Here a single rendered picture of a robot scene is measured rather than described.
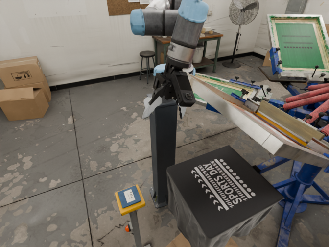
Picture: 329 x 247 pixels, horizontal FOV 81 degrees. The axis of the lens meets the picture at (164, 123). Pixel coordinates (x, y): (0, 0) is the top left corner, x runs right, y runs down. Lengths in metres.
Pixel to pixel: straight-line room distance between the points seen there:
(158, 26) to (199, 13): 0.15
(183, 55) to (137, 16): 0.20
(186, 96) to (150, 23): 0.26
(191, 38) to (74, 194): 2.14
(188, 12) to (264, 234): 2.01
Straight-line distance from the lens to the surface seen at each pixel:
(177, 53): 0.56
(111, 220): 2.15
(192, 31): 0.56
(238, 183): 1.21
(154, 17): 0.66
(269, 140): 0.55
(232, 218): 1.08
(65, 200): 2.43
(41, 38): 4.39
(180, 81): 0.57
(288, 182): 2.29
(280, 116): 1.22
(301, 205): 2.57
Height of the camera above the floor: 1.87
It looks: 37 degrees down
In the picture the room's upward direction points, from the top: straight up
